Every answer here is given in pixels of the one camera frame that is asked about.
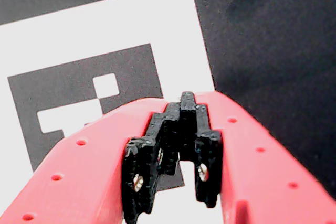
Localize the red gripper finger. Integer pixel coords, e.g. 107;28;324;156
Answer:
0;97;182;224
179;90;336;224

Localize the black white marker checkerboard mat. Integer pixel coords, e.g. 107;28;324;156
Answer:
0;0;336;224

